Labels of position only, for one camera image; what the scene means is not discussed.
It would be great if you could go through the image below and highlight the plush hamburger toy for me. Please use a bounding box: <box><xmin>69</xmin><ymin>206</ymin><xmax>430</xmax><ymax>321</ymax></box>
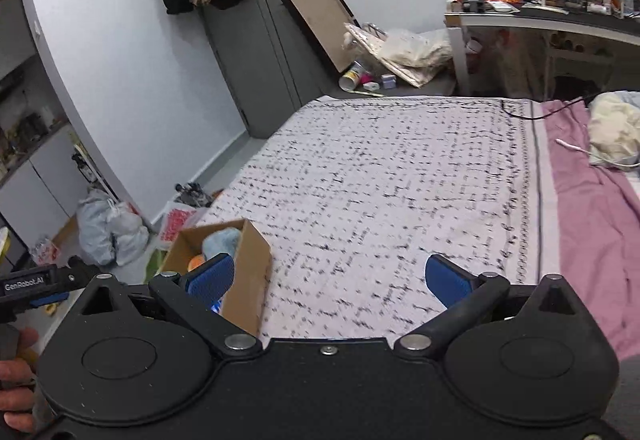
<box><xmin>188</xmin><ymin>255</ymin><xmax>206</xmax><ymax>272</ymax></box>

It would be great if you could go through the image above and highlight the fluffy light blue hat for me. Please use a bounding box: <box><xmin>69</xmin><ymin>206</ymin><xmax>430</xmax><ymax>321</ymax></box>
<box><xmin>202</xmin><ymin>226</ymin><xmax>242</xmax><ymax>260</ymax></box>

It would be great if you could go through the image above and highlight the person's left hand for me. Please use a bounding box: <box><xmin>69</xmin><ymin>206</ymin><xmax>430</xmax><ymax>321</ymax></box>
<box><xmin>0</xmin><ymin>356</ymin><xmax>36</xmax><ymax>434</ymax></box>

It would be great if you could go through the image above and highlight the open brown cardboard box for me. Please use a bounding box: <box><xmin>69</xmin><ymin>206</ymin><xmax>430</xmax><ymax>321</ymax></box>
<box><xmin>162</xmin><ymin>219</ymin><xmax>271</xmax><ymax>336</ymax></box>

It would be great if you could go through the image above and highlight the green cartoon floor mat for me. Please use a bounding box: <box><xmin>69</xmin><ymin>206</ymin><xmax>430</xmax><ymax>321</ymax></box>
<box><xmin>143</xmin><ymin>249</ymin><xmax>167</xmax><ymax>283</ymax></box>

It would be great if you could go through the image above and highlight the grey plastic garbage bag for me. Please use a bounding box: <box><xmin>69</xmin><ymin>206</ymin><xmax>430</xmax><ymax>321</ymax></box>
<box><xmin>76</xmin><ymin>189</ymin><xmax>115</xmax><ymax>266</ymax></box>

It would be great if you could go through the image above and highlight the red white plastic bag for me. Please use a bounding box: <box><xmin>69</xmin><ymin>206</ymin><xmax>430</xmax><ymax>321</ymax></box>
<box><xmin>157</xmin><ymin>202</ymin><xmax>207</xmax><ymax>250</ymax></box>

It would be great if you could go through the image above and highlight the white plastic garbage bag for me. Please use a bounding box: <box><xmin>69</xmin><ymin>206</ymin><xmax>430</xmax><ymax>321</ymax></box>
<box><xmin>107</xmin><ymin>202</ymin><xmax>150</xmax><ymax>266</ymax></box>

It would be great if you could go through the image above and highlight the white shelf cabinet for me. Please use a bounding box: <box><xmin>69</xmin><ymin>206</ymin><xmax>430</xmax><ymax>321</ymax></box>
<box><xmin>1</xmin><ymin>0</ymin><xmax>118</xmax><ymax>273</ymax></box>

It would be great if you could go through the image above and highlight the pink bed sheet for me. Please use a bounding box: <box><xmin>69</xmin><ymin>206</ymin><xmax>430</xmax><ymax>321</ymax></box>
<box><xmin>539</xmin><ymin>101</ymin><xmax>639</xmax><ymax>359</ymax></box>

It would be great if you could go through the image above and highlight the white black patterned bedspread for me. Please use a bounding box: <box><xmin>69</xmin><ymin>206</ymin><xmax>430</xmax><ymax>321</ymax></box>
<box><xmin>204</xmin><ymin>96</ymin><xmax>541</xmax><ymax>339</ymax></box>

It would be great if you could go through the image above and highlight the cream crumpled blanket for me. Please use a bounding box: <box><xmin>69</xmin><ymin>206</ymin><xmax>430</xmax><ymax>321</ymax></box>
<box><xmin>588</xmin><ymin>90</ymin><xmax>640</xmax><ymax>168</ymax></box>

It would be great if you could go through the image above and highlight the dark grey door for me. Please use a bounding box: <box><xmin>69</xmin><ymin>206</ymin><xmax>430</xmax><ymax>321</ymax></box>
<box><xmin>202</xmin><ymin>0</ymin><xmax>336</xmax><ymax>139</ymax></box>

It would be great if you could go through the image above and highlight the cream tote bag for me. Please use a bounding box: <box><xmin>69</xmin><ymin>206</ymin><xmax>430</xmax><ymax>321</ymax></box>
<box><xmin>343</xmin><ymin>23</ymin><xmax>454</xmax><ymax>88</ymax></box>

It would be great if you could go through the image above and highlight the paper cup on floor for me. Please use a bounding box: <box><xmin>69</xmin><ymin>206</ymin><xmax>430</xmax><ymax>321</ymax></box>
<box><xmin>338</xmin><ymin>61</ymin><xmax>367</xmax><ymax>92</ymax></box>

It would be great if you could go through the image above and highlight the brown framed board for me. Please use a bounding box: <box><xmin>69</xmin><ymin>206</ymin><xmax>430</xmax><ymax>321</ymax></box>
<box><xmin>281</xmin><ymin>0</ymin><xmax>360</xmax><ymax>78</ymax></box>

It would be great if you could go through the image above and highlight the white desk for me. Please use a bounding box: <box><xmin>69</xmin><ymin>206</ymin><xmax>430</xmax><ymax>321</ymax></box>
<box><xmin>444</xmin><ymin>8</ymin><xmax>639</xmax><ymax>96</ymax></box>

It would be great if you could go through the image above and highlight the white charging cable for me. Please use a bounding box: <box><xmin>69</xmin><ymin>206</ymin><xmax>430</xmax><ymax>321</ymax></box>
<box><xmin>554</xmin><ymin>136</ymin><xmax>640</xmax><ymax>170</ymax></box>

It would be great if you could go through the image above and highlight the black cable on bed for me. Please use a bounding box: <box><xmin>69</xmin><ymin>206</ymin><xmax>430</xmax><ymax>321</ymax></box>
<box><xmin>500</xmin><ymin>94</ymin><xmax>601</xmax><ymax>122</ymax></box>

